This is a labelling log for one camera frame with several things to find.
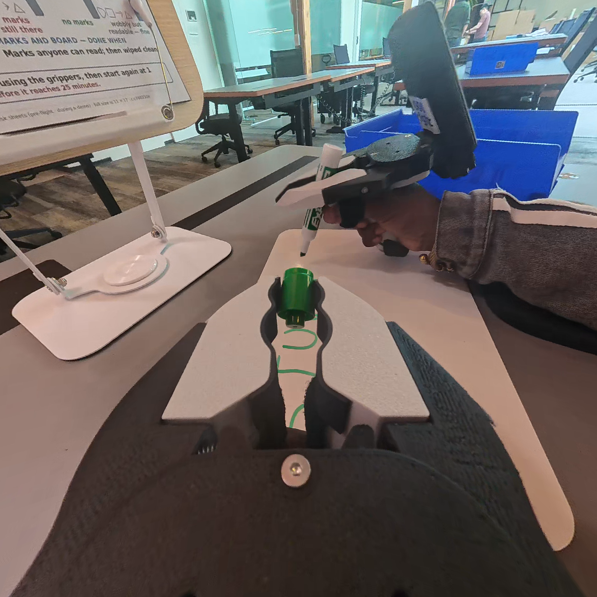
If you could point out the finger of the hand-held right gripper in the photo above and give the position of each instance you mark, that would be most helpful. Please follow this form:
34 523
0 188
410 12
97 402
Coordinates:
353 161
312 189

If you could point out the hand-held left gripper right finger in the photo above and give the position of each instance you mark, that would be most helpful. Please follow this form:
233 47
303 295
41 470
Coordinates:
373 373

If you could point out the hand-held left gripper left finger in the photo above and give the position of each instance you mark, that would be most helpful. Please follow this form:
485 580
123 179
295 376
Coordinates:
219 373

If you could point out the green whiteboard marker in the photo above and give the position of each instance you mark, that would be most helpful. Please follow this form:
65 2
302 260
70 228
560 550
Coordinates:
317 201

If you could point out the white whiteboard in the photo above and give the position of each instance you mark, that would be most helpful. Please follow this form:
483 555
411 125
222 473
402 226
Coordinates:
448 354

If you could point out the blue plastic bin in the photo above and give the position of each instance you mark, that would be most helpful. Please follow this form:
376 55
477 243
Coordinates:
504 149

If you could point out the green marker cap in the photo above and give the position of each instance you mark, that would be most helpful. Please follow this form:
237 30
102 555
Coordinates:
298 289

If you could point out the person's right forearm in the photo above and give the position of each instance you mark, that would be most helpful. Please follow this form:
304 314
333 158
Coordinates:
522 252

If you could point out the person's right hand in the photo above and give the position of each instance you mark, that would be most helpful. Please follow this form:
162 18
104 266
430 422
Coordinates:
401 215

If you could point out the small blue bin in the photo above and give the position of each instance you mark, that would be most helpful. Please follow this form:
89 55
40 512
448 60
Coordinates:
504 59

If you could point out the wooden office desk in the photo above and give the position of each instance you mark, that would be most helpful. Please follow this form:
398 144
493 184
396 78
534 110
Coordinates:
513 75
280 86

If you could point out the black office chair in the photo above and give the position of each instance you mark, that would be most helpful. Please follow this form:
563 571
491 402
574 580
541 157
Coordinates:
224 131
291 93

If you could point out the white table sign stand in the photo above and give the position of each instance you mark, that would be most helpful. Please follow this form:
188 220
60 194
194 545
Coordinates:
84 56

